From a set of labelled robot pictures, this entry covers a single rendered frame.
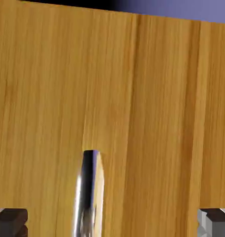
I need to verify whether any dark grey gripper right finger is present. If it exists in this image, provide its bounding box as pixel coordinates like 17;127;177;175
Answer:
196;207;225;237

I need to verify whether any light wood drawer front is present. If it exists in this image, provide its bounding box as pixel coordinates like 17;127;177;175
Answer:
0;0;225;237

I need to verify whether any curved shiny metal handle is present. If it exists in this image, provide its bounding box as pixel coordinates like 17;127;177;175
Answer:
72;149;105;237

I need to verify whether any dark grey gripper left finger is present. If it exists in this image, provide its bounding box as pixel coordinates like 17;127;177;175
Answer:
0;207;29;237

